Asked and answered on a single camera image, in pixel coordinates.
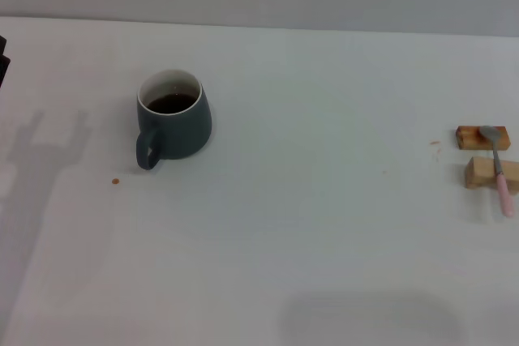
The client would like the grey ceramic coffee cup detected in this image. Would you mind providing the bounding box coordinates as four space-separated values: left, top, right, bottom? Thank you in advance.
135 69 213 171

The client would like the pink handled metal spoon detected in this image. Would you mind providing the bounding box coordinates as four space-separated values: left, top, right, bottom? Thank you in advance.
478 125 516 218

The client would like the coffee stained wooden block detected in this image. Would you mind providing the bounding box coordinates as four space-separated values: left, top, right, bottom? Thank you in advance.
454 125 512 152

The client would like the light plain wooden block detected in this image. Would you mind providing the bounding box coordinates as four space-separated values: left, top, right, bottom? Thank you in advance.
464 156 519 195

